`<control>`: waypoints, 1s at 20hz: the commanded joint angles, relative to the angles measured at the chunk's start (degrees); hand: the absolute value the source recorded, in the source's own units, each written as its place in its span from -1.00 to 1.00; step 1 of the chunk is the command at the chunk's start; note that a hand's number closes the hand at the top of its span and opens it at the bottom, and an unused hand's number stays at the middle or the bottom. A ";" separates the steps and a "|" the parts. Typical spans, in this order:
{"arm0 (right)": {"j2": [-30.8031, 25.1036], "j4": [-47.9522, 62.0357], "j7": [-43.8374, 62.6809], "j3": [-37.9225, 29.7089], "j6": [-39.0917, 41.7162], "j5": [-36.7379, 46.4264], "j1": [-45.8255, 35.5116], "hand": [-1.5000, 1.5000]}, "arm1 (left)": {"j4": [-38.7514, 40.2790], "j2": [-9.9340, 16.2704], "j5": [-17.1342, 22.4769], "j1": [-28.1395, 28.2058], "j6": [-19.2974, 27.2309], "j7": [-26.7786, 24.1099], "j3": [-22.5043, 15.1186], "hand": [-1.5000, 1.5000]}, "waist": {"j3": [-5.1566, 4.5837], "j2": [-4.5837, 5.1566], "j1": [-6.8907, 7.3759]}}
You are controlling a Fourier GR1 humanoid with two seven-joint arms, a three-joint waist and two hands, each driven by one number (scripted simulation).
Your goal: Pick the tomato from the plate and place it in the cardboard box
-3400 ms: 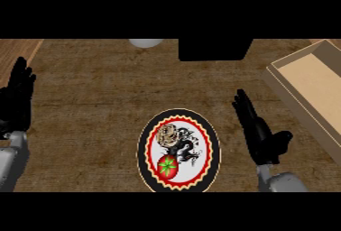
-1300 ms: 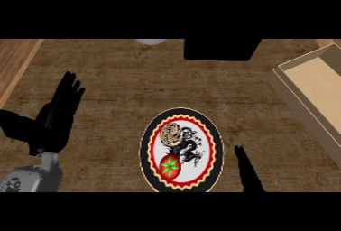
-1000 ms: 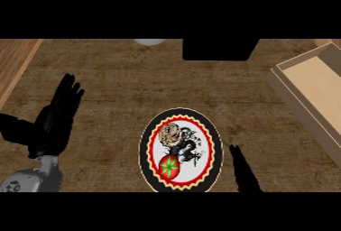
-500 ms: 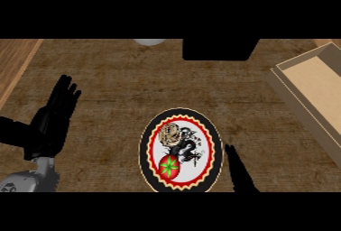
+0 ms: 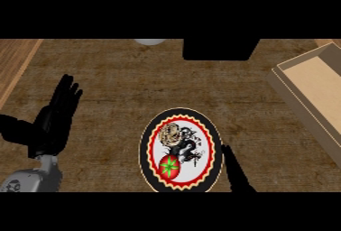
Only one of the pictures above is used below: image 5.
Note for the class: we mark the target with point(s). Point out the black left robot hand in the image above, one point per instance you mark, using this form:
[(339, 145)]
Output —
[(51, 126)]

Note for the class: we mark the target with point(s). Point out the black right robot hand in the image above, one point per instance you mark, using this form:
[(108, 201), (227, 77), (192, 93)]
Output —
[(236, 174)]

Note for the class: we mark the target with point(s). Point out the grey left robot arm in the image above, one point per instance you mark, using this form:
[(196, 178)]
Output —
[(35, 177)]

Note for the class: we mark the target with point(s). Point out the patterned black-rimmed plate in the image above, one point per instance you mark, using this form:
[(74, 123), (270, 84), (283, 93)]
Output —
[(178, 150)]

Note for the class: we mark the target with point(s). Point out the red tomato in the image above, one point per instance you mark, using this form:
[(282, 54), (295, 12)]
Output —
[(168, 167)]

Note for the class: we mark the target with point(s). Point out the cardboard box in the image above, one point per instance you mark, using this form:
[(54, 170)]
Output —
[(310, 96)]

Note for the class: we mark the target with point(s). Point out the black box-shaped appliance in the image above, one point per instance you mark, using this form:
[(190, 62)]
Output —
[(220, 49)]

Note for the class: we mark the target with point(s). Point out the white round object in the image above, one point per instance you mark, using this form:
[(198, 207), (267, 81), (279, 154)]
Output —
[(150, 41)]

